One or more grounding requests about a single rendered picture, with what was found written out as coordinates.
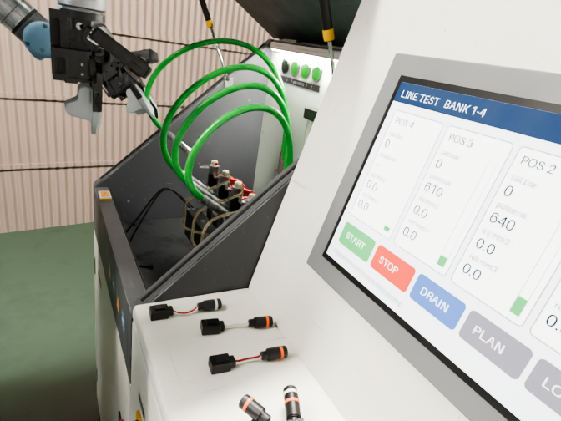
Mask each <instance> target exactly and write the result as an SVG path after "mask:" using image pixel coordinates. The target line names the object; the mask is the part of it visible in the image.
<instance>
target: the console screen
mask: <svg viewBox="0 0 561 421"><path fill-rule="evenodd" d="M306 263H307V264H308V265H309V266H310V267H311V268H312V269H313V270H314V271H315V272H316V273H317V274H318V275H319V276H320V277H321V278H322V279H323V280H324V281H325V282H327V283H328V284H329V285H330V286H331V287H332V288H333V289H334V290H335V291H336V292H337V293H338V294H339V295H340V296H341V297H342V298H343V299H344V300H345V301H346V302H347V303H348V304H349V305H351V306H352V307H353V308H354V309H355V310H356V311H357V312H358V313H359V314H360V315H361V316H362V317H363V318H364V319H365V320H366V321H367V322H368V323H369V324H370V325H371V326H372V327H373V328H375V329H376V330H377V331H378V332H379V333H380V334H381V335H382V336H383V337H384V338H385V339H386V340H387V341H388V342H389V343H390V344H391V345H392V346H393V347H394V348H395V349H396V350H397V351H398V352H399V353H400V354H401V355H402V356H403V357H404V358H405V359H406V360H407V361H408V362H409V363H410V364H411V365H412V366H413V367H414V368H415V369H416V370H417V371H418V372H419V373H420V374H421V375H422V376H424V377H425V378H426V379H427V380H428V381H429V382H430V383H431V384H432V385H433V386H434V387H435V388H436V389H437V390H438V391H439V392H440V393H441V394H442V395H443V396H444V397H445V398H446V399H448V400H449V401H450V402H451V403H452V404H453V405H454V406H455V407H456V408H457V409H458V410H459V411H460V412H461V413H462V414H463V415H464V416H465V417H466V418H467V419H468V420H469V421H561V73H555V72H548V71H541V70H533V69H526V68H514V67H507V66H500V65H493V64H486V63H474V62H467V61H460V60H453V59H446V58H434V57H427V56H420V55H413V54H406V53H396V54H395V57H394V59H393V60H392V64H391V66H390V68H389V70H388V72H387V76H386V77H385V80H384V82H383V84H382V87H381V89H380V92H379V94H378V95H377V99H376V101H375V103H374V105H373V107H372V110H371V113H370V115H369V117H368V119H367V122H366V124H365V127H364V129H363V131H362V133H361V136H360V139H359V140H358V142H357V145H356V148H355V150H354V152H353V154H352V157H351V159H350V162H349V164H348V166H347V168H346V171H345V174H344V175H343V177H342V180H341V183H340V185H339V187H338V189H337V192H336V194H335V197H334V199H333V201H332V203H331V206H330V209H329V211H328V212H327V215H326V218H325V220H324V222H323V224H322V227H321V229H320V232H319V234H318V236H317V238H316V241H315V244H314V246H313V247H312V250H311V253H310V255H309V257H308V259H307V262H306Z"/></svg>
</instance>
